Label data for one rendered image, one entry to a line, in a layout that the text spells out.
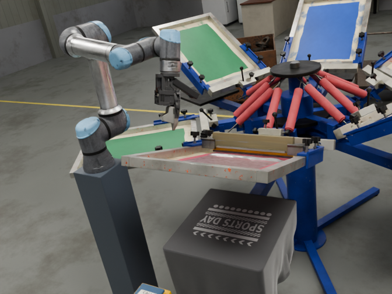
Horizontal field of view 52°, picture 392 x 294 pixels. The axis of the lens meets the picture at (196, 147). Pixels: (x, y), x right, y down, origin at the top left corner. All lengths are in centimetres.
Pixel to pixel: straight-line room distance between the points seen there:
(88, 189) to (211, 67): 162
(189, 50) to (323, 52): 105
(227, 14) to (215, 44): 884
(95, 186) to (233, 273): 75
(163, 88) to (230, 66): 183
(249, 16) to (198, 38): 666
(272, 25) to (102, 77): 824
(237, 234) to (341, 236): 160
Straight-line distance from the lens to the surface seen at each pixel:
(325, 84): 254
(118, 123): 196
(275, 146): 190
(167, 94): 148
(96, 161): 194
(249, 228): 179
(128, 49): 149
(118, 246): 212
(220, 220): 186
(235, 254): 167
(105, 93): 192
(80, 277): 332
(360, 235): 329
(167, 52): 149
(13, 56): 1179
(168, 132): 283
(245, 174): 132
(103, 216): 204
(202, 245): 174
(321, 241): 319
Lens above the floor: 204
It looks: 25 degrees down
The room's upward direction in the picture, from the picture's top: 10 degrees counter-clockwise
